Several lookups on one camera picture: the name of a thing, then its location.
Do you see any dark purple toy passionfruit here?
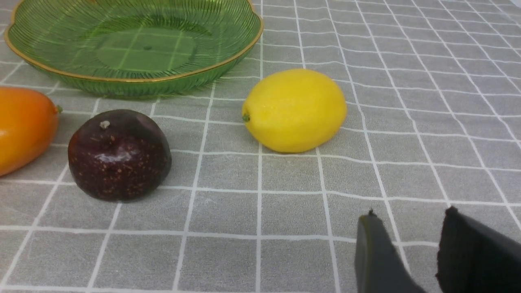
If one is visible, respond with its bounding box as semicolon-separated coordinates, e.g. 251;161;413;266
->
68;109;172;202

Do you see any orange yellow toy mango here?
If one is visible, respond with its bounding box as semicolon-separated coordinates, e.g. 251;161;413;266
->
0;86;62;176

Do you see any green glass leaf plate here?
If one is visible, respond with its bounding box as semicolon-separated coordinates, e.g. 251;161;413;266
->
4;0;264;99

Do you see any yellow toy lemon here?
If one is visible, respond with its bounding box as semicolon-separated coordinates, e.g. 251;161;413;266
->
241;68;348;153

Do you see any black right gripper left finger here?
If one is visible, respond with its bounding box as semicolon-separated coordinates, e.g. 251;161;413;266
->
354;210;425;293

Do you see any grey checked tablecloth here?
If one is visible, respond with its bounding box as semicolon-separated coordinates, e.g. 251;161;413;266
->
1;0;520;293

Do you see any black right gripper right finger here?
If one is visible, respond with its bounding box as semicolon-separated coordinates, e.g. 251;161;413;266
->
436;206;521;293

